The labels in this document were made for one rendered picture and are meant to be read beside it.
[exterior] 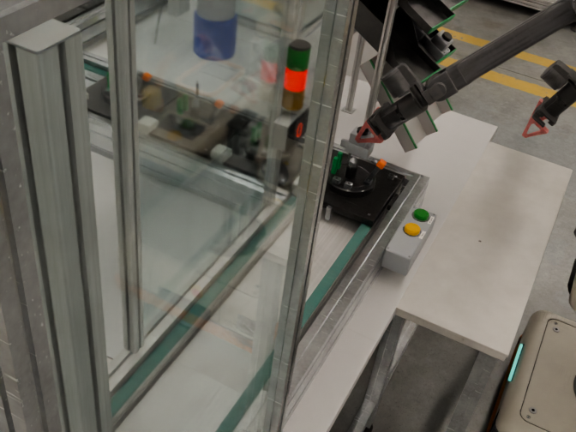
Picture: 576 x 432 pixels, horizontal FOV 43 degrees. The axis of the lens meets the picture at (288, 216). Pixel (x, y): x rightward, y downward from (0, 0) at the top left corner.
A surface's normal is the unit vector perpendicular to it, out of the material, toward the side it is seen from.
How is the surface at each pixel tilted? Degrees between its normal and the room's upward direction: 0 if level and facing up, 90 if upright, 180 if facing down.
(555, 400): 0
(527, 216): 0
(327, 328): 0
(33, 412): 90
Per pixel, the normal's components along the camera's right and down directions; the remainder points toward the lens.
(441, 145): 0.11, -0.77
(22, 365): 0.88, 0.37
